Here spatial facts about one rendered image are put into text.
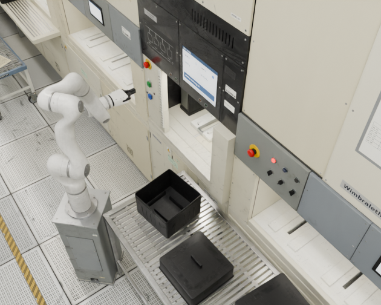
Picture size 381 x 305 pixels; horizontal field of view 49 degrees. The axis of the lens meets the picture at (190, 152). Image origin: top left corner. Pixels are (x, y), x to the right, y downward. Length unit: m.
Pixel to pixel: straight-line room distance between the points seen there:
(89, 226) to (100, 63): 1.49
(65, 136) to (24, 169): 1.84
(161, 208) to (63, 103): 0.89
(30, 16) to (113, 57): 1.15
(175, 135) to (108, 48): 1.20
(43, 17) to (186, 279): 2.99
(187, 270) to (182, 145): 0.88
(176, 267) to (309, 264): 0.69
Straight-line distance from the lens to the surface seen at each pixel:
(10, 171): 4.04
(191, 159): 2.66
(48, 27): 4.21
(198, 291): 2.19
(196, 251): 2.28
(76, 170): 2.28
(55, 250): 3.43
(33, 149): 4.16
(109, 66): 3.46
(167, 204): 2.57
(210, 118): 2.88
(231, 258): 2.39
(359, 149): 1.53
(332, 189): 1.73
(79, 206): 2.55
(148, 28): 2.42
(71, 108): 2.09
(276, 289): 2.06
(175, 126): 2.87
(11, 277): 3.42
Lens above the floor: 2.85
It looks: 47 degrees down
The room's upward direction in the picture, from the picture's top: 1 degrees clockwise
